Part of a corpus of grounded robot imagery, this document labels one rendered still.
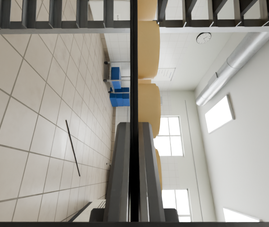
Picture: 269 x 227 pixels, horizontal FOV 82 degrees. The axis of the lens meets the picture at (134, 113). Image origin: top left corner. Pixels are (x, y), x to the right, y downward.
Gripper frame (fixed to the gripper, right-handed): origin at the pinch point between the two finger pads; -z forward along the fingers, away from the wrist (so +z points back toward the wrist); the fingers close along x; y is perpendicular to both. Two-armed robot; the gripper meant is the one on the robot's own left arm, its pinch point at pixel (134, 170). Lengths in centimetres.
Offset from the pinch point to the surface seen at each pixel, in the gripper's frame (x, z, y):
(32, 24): -35, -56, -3
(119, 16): -23, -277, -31
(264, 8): 44, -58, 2
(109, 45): -61, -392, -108
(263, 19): 44, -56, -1
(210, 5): 26, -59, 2
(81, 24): -18, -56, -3
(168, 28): 12, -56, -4
